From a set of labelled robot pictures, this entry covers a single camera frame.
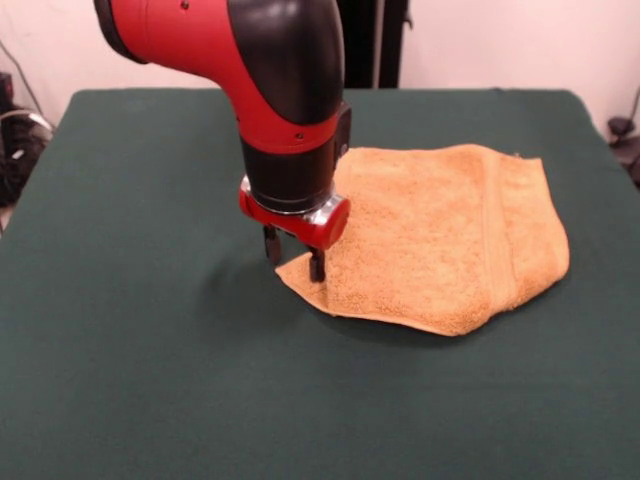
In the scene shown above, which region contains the tan terry cloth towel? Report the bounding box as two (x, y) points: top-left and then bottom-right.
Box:
(274, 144), (571, 337)

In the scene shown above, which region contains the grey pedestal leg round foot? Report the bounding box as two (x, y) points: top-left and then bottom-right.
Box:
(607, 116), (640, 150)

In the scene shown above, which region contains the dark green table cloth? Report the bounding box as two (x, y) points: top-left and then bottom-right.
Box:
(0, 87), (640, 480)

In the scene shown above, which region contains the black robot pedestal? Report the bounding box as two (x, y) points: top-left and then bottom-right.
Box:
(339, 0), (416, 90)

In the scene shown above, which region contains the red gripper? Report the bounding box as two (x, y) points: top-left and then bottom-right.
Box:
(238, 176), (352, 284)

